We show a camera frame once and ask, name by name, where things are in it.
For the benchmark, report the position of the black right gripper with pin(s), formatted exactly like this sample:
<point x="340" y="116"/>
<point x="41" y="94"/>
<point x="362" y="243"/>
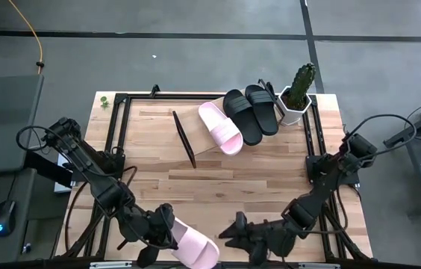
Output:
<point x="274" y="237"/>

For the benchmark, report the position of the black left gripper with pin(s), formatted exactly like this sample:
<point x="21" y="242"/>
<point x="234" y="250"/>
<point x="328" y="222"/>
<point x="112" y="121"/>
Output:
<point x="139" y="226"/>

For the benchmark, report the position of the pink foam slide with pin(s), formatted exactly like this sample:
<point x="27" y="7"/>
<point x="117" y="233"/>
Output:
<point x="195" y="246"/>
<point x="219" y="129"/>

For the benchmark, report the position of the black foam slide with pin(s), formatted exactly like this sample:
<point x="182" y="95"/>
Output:
<point x="262" y="108"/>
<point x="242" y="119"/>

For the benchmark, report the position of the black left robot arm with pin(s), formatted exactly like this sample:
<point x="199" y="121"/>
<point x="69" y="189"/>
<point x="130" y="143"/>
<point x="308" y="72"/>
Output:
<point x="83" y="160"/>

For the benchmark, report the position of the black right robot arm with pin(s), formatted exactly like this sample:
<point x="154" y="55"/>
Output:
<point x="322" y="183"/>

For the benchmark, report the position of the dark gray desk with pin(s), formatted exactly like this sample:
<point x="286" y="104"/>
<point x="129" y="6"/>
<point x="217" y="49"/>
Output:
<point x="39" y="224"/>

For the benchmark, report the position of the white plant pot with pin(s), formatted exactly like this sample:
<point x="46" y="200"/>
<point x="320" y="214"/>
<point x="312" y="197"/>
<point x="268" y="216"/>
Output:
<point x="289" y="116"/>

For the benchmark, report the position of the small green leaf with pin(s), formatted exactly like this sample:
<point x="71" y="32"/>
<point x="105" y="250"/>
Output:
<point x="104" y="102"/>

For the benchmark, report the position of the black computer mouse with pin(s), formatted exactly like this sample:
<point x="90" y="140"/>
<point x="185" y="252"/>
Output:
<point x="4" y="218"/>

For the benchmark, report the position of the green cactus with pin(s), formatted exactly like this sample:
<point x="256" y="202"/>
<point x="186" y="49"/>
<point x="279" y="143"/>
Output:
<point x="302" y="84"/>

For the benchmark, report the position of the large dark monitor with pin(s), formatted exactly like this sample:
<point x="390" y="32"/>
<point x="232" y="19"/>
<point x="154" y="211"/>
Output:
<point x="1" y="123"/>

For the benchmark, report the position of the silver metal bracket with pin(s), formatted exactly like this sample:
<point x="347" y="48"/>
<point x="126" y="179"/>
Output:
<point x="318" y="266"/>
<point x="109" y="265"/>

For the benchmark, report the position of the wooden shelf black metal frame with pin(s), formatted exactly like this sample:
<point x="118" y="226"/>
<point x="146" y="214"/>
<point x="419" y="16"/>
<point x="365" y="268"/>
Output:
<point x="195" y="130"/>

